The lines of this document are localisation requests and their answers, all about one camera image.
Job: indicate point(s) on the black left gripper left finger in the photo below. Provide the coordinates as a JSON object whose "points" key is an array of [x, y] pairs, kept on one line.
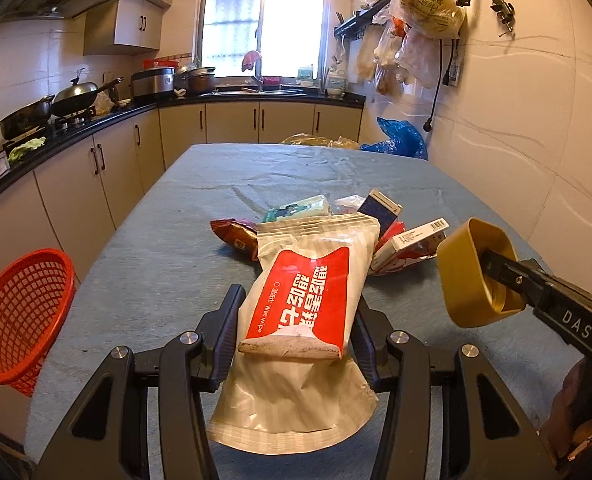
{"points": [[104, 433]]}

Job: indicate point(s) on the yellow plastic cup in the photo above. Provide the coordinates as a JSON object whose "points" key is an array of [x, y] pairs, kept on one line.
{"points": [[473, 299]]}

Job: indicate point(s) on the torn red carton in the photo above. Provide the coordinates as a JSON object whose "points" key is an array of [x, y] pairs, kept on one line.
{"points": [[391, 247]]}

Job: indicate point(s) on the red white wet wipe pack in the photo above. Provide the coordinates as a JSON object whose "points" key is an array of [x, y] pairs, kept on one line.
{"points": [[293, 386]]}

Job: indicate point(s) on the white barcode medicine box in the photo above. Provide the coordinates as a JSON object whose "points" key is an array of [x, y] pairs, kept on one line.
{"points": [[382, 208]]}

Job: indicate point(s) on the brown red snack wrapper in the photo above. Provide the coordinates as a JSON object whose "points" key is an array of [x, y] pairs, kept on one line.
{"points": [[239, 234]]}

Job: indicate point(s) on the pink plastic bag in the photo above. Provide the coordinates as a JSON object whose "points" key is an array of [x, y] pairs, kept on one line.
{"points": [[347, 204]]}

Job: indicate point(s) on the green cartoon tissue pack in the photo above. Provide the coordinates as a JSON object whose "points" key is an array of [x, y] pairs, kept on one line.
{"points": [[308, 207]]}

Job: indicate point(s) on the red plastic mesh basket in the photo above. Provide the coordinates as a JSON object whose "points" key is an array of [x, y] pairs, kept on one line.
{"points": [[36, 292]]}

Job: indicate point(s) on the blue plastic bag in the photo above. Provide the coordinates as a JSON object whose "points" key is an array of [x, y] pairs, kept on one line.
{"points": [[402, 139]]}

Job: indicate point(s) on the green cloth on counter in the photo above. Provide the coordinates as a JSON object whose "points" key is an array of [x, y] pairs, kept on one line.
{"points": [[22, 150]]}

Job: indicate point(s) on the yellow plastic bag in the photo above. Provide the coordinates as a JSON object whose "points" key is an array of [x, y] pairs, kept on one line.
{"points": [[321, 141]]}

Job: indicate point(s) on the black frying pan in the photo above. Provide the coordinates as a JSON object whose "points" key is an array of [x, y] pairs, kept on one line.
{"points": [[33, 115]]}

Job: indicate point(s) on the black lidded wok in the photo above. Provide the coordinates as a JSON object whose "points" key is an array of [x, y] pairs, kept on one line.
{"points": [[83, 95]]}

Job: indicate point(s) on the hanging bag of food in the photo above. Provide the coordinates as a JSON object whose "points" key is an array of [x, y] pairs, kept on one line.
{"points": [[435, 19]]}

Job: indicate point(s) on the silver rice cooker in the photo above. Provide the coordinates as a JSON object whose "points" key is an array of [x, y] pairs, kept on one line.
{"points": [[152, 85]]}

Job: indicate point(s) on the dark cooking pot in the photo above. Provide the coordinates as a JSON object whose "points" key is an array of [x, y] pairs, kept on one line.
{"points": [[195, 81]]}

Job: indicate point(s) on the sink faucet with pink cloth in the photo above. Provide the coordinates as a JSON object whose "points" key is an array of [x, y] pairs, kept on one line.
{"points": [[250, 63]]}

